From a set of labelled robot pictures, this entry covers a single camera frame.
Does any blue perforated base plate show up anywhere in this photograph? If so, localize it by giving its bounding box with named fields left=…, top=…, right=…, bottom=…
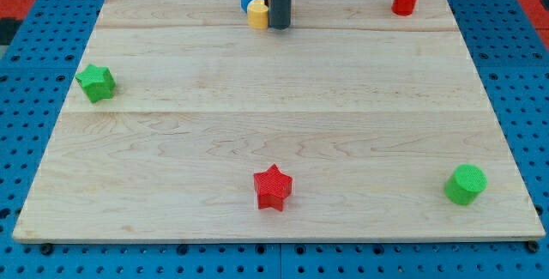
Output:
left=1, top=0, right=548, bottom=278

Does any yellow heart block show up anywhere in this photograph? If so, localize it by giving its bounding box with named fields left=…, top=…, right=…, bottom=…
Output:
left=247, top=0, right=269, bottom=30

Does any green cylinder block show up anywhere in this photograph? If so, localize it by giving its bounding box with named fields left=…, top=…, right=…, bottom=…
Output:
left=443, top=164, right=488, bottom=205

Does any green star block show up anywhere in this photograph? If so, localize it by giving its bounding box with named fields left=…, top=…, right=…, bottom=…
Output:
left=75, top=64, right=116, bottom=103

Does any red cylinder block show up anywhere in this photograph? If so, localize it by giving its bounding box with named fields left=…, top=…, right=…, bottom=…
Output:
left=391, top=0, right=417, bottom=16

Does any red star block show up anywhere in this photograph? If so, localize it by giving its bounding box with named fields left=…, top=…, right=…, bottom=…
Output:
left=253, top=164, right=293, bottom=211

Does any light wooden board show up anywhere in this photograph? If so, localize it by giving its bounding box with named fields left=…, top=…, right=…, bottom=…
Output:
left=13, top=0, right=545, bottom=244

